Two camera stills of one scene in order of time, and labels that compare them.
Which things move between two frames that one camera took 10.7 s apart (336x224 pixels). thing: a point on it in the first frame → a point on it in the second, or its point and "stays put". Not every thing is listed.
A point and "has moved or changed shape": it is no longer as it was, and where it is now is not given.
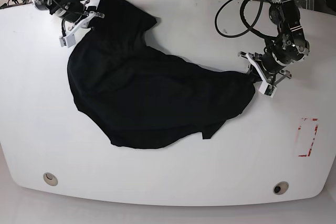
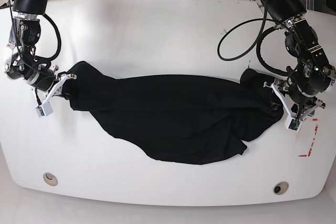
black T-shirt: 144,98 has moved or changed shape
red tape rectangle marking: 310,151 stays put
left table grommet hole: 50,179 stays put
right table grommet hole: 281,188 stays put
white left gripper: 91,15 → 64,78
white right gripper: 253,57 → 308,109
